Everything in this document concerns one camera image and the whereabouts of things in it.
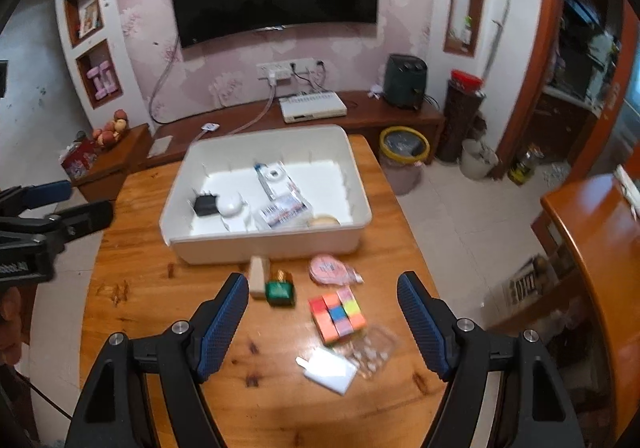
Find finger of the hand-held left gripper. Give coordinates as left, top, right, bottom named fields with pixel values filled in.
left=46, top=200, right=115, bottom=243
left=0, top=180, right=72, bottom=219

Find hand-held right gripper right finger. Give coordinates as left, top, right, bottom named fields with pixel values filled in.
left=396, top=271, right=586, bottom=448

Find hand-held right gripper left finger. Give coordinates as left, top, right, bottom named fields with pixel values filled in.
left=65, top=272, right=250, bottom=448

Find white oval earbud case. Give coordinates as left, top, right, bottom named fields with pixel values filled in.
left=218, top=195, right=246, bottom=218

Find black charger adapter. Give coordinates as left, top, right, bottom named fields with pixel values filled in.
left=192, top=193, right=220, bottom=218

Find clear plastic box with label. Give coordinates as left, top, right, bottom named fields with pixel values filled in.
left=252, top=195, right=311, bottom=231

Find white card with round tape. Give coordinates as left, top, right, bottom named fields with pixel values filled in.
left=253, top=160, right=291, bottom=201

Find white plastic storage bin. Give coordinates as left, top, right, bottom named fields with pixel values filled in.
left=158, top=124, right=374, bottom=265

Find person's left hand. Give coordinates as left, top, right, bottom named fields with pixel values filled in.
left=0, top=285, right=32, bottom=368

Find red tissue box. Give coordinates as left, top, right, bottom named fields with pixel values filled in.
left=60, top=137, right=100, bottom=181

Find beige rectangular block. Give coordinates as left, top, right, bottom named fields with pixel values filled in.
left=248, top=255, right=271, bottom=300

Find clear blister pack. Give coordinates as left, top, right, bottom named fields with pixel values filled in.
left=345, top=322, right=401, bottom=377

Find wooden side cabinet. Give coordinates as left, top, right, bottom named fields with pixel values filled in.
left=69, top=123, right=151, bottom=201

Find green jar with gold lid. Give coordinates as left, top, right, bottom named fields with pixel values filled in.
left=263, top=269, right=296, bottom=307

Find pastel puzzle cube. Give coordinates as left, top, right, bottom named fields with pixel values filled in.
left=307, top=286, right=370, bottom=347

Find pile of peaches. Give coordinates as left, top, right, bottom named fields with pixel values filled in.
left=89, top=110, right=130, bottom=147

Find grey pad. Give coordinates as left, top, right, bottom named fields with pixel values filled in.
left=148, top=136, right=174, bottom=159

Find white rectangular block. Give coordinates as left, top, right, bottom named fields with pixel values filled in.
left=294, top=346, right=359, bottom=397

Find pink correction tape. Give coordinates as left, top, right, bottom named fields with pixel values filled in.
left=308, top=253, right=364, bottom=287

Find printed paper box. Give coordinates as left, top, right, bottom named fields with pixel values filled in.
left=504, top=255, right=556, bottom=304

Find pink dumbbells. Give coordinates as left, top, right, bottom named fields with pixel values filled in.
left=85, top=64, right=120, bottom=100

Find trash bin with yellow rim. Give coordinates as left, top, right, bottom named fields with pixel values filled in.
left=378, top=126, right=431, bottom=195

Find white bucket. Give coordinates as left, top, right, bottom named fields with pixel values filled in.
left=459, top=138, right=500, bottom=181

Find framed picture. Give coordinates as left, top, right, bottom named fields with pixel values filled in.
left=77, top=2, right=99, bottom=36

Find yellow oil bottle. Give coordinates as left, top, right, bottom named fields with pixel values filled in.
left=507, top=147, right=544, bottom=187

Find glossy wooden table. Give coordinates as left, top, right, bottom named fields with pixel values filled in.
left=539, top=172, right=640, bottom=448

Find tall container with red lid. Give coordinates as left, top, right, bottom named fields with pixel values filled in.
left=438, top=70, right=487, bottom=164

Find wooden television cabinet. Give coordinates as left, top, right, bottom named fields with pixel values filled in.
left=147, top=90, right=446, bottom=171

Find white set-top box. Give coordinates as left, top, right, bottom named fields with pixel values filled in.
left=278, top=90, right=349, bottom=124

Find dark green air fryer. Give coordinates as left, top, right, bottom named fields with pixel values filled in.
left=383, top=53, right=429, bottom=108

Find black television cable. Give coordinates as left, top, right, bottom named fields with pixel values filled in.
left=149, top=34, right=181, bottom=125

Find white charging cable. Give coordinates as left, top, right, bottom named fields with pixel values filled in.
left=219, top=78, right=276, bottom=135

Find white wall socket strip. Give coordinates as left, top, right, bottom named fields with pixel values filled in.
left=256, top=58, right=326, bottom=79

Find sword leaning on wall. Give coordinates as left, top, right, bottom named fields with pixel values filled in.
left=480, top=0, right=511, bottom=81

